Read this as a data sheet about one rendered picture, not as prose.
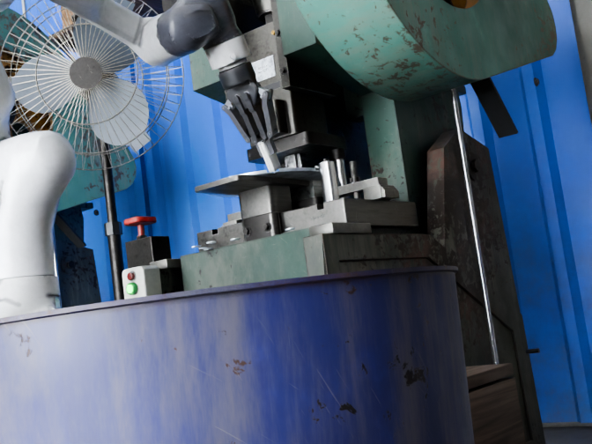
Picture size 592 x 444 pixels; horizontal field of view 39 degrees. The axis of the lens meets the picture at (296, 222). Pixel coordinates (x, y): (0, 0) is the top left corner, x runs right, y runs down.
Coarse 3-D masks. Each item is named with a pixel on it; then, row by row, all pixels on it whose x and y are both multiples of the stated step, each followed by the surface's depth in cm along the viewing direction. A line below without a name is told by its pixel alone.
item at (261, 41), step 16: (256, 32) 202; (272, 32) 198; (256, 48) 202; (272, 48) 199; (256, 64) 202; (272, 64) 199; (272, 80) 199; (288, 96) 196; (304, 96) 199; (288, 112) 196; (304, 112) 198; (320, 112) 203; (288, 128) 195; (304, 128) 196; (320, 128) 202
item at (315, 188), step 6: (312, 180) 195; (312, 186) 195; (318, 186) 197; (294, 192) 199; (300, 192) 197; (306, 192) 196; (312, 192) 195; (318, 192) 196; (294, 198) 198; (300, 198) 197; (306, 198) 196
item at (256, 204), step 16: (240, 176) 177; (256, 176) 181; (208, 192) 187; (224, 192) 189; (240, 192) 192; (256, 192) 189; (272, 192) 187; (288, 192) 191; (240, 208) 192; (256, 208) 189; (272, 208) 186; (288, 208) 190; (256, 224) 189; (272, 224) 186
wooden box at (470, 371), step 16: (480, 368) 127; (496, 368) 125; (512, 368) 130; (480, 384) 119; (496, 384) 123; (512, 384) 128; (480, 400) 118; (496, 400) 122; (512, 400) 127; (480, 416) 117; (496, 416) 121; (512, 416) 126; (480, 432) 116; (496, 432) 120; (512, 432) 125
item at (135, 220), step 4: (140, 216) 202; (124, 220) 204; (128, 220) 203; (132, 220) 202; (136, 220) 202; (140, 220) 202; (144, 220) 203; (148, 220) 204; (152, 220) 205; (156, 220) 206; (124, 224) 204; (128, 224) 203; (132, 224) 204; (136, 224) 204; (140, 224) 205; (144, 224) 206; (148, 224) 207; (140, 228) 204; (140, 232) 204
